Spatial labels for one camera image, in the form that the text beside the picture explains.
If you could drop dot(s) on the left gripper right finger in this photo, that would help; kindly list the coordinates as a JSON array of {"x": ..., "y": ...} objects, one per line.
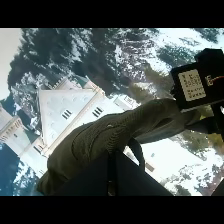
[{"x": 136, "y": 181}]

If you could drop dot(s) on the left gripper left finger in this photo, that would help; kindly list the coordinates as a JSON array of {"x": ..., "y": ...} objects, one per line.
[{"x": 90, "y": 180}]

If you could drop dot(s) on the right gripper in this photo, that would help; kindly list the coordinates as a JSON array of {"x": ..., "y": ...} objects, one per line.
[{"x": 200, "y": 70}]

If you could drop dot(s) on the olive green garment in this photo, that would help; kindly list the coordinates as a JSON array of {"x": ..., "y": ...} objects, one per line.
[{"x": 100, "y": 140}]

